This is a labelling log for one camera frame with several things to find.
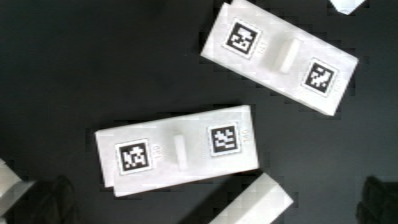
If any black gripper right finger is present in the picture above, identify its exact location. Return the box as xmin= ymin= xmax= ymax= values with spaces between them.
xmin=355 ymin=176 xmax=398 ymax=224

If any white cabinet top block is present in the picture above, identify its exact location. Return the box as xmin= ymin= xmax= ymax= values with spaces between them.
xmin=330 ymin=0 xmax=366 ymax=15

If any white obstacle fence left piece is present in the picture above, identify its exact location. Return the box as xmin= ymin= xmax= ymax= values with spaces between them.
xmin=0 ymin=159 xmax=34 ymax=217

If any white door panel with tags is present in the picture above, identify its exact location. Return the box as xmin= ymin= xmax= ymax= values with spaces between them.
xmin=94 ymin=105 xmax=259 ymax=197

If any white cabinet body box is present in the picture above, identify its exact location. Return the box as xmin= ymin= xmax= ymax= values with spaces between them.
xmin=210 ymin=173 xmax=293 ymax=224

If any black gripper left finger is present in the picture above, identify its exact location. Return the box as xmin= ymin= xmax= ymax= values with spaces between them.
xmin=4 ymin=176 xmax=80 ymax=224

